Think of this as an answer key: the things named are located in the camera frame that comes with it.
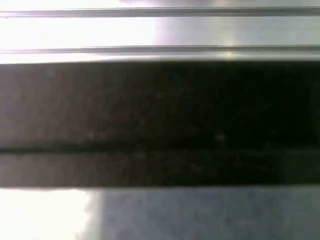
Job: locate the black PC case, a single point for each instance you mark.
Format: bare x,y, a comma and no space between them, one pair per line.
160,112

